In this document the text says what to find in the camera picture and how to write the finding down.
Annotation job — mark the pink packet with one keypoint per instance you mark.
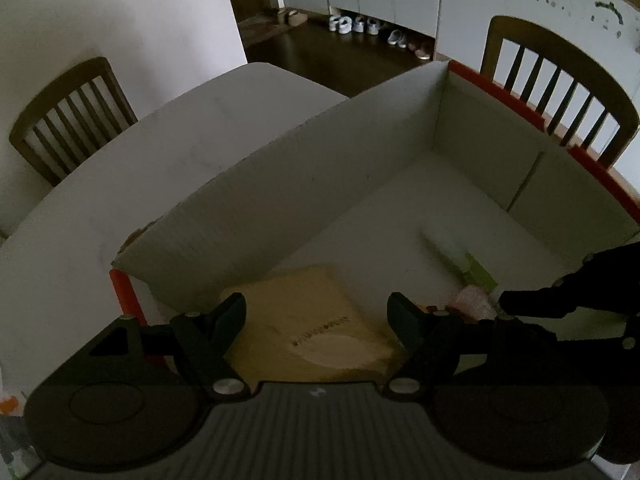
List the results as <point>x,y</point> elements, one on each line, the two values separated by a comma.
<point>472,302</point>

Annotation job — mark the brown wooden slat chair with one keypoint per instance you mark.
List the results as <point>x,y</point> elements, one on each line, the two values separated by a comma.
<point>575,50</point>
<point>102,72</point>

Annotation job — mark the pair of brown slippers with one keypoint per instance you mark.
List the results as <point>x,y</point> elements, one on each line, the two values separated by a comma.
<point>292,17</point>

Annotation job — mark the green and white packet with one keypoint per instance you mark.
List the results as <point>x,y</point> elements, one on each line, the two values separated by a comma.
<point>467,265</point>

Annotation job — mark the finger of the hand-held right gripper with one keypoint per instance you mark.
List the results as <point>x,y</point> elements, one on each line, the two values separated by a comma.
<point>565,295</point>

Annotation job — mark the small orange item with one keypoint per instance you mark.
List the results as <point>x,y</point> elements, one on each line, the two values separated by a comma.
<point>9,406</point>

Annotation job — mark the row of shoes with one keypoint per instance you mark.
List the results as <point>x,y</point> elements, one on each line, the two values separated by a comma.
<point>370,27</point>

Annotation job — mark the beige paper packet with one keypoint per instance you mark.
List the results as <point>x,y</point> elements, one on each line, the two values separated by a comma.
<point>320,320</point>

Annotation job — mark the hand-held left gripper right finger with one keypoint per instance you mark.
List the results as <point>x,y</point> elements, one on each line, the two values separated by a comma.
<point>401,313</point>

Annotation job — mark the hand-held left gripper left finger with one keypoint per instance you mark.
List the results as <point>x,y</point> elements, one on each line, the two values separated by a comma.
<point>232,311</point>

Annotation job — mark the cardboard box with red edges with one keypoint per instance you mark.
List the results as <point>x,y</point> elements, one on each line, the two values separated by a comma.
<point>310,195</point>

